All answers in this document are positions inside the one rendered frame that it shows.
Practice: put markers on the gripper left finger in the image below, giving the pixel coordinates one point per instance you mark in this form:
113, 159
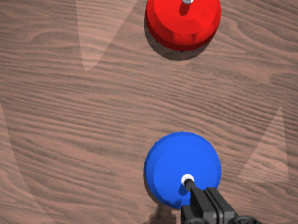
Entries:
199, 206

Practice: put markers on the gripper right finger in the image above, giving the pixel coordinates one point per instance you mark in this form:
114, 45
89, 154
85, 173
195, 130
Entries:
224, 213

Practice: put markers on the red service bell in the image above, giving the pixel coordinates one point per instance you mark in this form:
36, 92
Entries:
183, 25

